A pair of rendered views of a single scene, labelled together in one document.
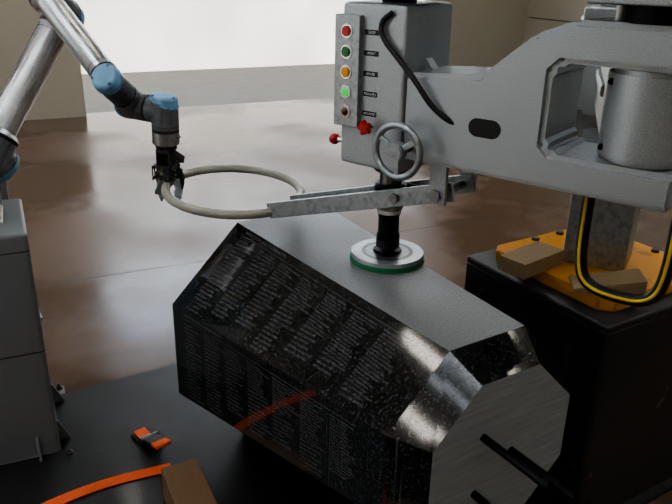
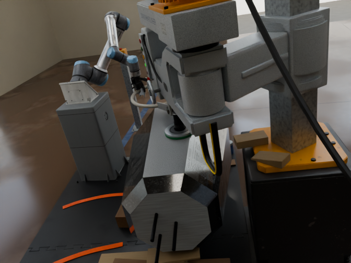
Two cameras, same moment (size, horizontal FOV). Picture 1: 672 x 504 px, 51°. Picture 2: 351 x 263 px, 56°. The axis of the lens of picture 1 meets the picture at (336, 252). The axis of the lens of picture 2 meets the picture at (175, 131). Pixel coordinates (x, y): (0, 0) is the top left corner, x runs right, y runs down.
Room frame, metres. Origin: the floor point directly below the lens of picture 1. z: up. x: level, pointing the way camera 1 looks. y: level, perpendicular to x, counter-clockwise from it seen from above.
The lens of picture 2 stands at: (0.39, -1.47, 1.87)
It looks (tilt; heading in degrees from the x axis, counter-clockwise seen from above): 26 degrees down; 41
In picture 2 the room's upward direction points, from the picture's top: 11 degrees counter-clockwise
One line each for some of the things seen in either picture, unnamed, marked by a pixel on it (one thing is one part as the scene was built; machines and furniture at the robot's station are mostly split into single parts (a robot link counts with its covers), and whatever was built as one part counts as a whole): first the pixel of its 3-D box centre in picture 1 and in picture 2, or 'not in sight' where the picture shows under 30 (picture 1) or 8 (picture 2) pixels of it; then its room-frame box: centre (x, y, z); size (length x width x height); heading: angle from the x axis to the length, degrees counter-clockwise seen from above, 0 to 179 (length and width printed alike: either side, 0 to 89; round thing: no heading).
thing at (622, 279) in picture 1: (606, 279); (270, 156); (1.92, -0.80, 0.80); 0.20 x 0.10 x 0.05; 82
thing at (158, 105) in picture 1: (164, 112); (132, 63); (2.35, 0.58, 1.19); 0.10 x 0.09 x 0.12; 66
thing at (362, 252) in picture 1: (387, 252); (179, 129); (1.94, -0.15, 0.87); 0.21 x 0.21 x 0.01
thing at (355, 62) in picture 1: (349, 71); (146, 56); (1.90, -0.03, 1.40); 0.08 x 0.03 x 0.28; 52
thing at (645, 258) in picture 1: (596, 262); (293, 144); (2.15, -0.86, 0.76); 0.49 x 0.49 x 0.05; 32
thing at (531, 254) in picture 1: (531, 259); (250, 139); (2.06, -0.61, 0.81); 0.20 x 0.10 x 0.05; 130
